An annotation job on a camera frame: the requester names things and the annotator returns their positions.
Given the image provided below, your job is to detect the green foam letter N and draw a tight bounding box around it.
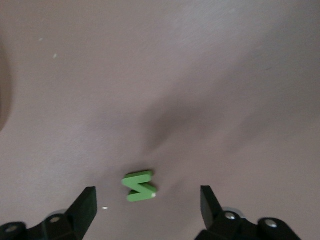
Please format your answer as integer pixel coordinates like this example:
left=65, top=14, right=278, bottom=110
left=121, top=170, right=157, bottom=203

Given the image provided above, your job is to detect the brown table cover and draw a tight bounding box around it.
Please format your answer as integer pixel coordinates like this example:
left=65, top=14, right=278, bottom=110
left=0, top=0, right=320, bottom=240

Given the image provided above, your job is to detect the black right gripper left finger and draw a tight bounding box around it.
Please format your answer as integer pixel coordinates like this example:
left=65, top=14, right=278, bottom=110
left=0, top=186, right=98, bottom=240

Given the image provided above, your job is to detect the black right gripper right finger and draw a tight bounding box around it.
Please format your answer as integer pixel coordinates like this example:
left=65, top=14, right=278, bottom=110
left=194, top=185, right=302, bottom=240

